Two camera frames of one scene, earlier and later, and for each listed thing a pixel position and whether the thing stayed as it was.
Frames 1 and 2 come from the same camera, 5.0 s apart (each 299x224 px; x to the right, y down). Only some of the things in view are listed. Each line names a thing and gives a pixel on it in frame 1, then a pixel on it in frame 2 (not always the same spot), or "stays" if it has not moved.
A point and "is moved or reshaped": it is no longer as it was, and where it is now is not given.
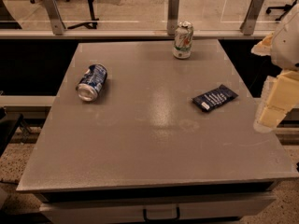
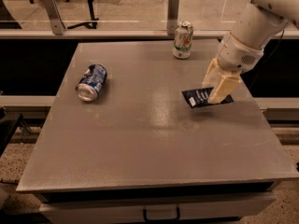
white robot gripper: x=287 y=47 → x=238 y=56
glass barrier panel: x=144 y=7 stays
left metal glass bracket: x=53 y=12 stays
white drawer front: x=196 y=209 stays
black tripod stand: x=92 y=24 stays
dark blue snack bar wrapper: x=209 y=100 is moved or reshaped
